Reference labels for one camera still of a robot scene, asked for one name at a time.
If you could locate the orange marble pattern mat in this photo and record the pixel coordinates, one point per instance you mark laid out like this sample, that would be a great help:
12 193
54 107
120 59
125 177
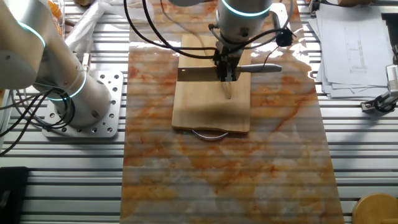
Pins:
217 171

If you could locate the orange fruit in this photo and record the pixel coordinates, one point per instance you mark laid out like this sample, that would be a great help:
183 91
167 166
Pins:
56 15

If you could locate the clear plastic fruit tray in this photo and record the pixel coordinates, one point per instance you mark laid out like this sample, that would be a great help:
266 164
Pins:
61 18

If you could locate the stack of white papers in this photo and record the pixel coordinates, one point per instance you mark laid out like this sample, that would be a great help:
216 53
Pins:
351 46

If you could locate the long lotus root piece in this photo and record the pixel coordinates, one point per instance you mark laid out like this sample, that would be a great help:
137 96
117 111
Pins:
228 91

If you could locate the black box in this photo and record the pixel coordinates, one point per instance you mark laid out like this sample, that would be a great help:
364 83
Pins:
12 196

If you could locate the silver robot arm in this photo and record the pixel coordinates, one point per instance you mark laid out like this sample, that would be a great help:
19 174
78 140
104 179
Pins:
28 56

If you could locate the clear plastic bag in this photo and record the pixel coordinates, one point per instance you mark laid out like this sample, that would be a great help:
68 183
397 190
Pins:
84 28

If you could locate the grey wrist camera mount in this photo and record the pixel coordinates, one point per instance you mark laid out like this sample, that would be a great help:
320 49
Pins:
281 18

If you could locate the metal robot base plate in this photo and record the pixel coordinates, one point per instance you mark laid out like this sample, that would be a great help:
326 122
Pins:
112 102

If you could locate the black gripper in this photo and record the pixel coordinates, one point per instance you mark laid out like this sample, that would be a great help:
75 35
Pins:
227 53

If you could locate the wooden cutting board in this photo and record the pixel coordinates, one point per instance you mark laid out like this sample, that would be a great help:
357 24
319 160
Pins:
205 105

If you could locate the steel cleaver knife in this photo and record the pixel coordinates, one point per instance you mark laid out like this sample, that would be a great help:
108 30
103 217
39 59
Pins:
192 74

